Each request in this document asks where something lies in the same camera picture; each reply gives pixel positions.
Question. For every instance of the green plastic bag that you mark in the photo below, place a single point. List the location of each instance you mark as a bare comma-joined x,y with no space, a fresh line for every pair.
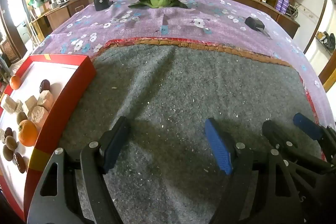
35,2

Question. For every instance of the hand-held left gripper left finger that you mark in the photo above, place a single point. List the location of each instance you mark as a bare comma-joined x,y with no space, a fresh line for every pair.
109,159

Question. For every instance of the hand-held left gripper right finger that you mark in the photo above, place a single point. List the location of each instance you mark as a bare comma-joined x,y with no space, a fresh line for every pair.
219,145

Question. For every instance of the grey felt mat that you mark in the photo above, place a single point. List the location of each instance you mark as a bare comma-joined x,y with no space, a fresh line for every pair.
170,87

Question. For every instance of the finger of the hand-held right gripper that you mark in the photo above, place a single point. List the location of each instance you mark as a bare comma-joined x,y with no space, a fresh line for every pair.
274,132
307,126

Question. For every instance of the large orange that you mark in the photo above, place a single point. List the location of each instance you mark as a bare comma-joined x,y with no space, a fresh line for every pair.
27,133

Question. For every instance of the purple floral tablecloth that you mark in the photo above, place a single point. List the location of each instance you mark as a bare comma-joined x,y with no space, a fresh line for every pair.
183,22

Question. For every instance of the black key fob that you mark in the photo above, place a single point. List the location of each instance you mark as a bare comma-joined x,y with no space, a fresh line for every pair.
253,22

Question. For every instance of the red cardboard box tray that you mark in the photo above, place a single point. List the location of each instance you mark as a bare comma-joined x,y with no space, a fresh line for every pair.
65,108

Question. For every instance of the small orange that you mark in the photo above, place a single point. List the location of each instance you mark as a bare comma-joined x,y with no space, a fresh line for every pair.
15,82

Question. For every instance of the black shoes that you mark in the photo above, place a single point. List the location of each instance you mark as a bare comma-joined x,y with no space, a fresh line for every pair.
329,41

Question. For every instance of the purple spray can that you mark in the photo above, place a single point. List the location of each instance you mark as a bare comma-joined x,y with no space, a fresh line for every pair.
286,5
281,3

